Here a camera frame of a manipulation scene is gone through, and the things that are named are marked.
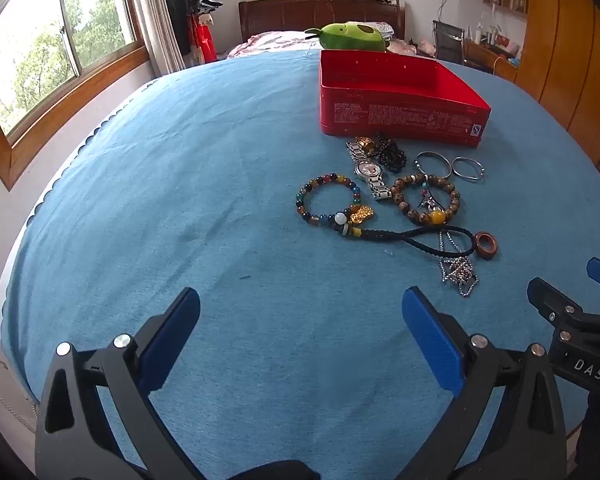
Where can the wooden desk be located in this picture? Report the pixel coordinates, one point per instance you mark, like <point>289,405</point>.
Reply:
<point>495,65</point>

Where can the red bag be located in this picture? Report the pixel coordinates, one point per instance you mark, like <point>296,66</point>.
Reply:
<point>204,40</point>

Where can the white spray bottle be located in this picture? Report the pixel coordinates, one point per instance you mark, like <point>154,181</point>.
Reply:
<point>491,30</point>

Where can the wooden wardrobe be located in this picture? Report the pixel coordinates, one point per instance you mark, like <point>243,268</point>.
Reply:
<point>570,45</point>

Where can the gold bead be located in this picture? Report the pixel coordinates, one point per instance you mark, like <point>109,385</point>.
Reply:
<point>365,144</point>

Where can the pink quilt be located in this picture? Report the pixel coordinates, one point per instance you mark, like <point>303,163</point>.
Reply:
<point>265,42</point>

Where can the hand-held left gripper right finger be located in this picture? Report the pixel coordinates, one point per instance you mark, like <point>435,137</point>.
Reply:
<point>432,345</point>

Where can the small silver pendant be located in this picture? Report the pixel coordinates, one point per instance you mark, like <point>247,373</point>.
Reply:
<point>430,204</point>

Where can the black mesh chair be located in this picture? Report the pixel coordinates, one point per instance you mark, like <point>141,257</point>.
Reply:
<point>447,42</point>

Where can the red tin box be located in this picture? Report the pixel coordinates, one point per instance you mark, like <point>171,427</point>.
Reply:
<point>405,120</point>

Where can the green plush toy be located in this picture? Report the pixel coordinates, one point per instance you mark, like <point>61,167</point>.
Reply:
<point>350,37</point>

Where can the silver bangle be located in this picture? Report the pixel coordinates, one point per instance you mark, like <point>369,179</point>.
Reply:
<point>480,170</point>
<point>448,170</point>

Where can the silver wristwatch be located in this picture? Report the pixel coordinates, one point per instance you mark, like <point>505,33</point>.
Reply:
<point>367,170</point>

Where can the large wooden frame window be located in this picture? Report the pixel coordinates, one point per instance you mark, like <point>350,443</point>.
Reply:
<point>55,50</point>

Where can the coat rack with dark clothes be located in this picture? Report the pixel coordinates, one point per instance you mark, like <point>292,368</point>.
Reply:
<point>185,5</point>

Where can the dark wooden headboard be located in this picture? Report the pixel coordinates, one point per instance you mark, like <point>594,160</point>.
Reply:
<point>280,15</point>

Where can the folded patterned cloth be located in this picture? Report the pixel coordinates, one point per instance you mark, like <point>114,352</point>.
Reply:
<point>380,30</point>

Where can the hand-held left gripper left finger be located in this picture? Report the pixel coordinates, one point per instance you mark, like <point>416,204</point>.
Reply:
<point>172,342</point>

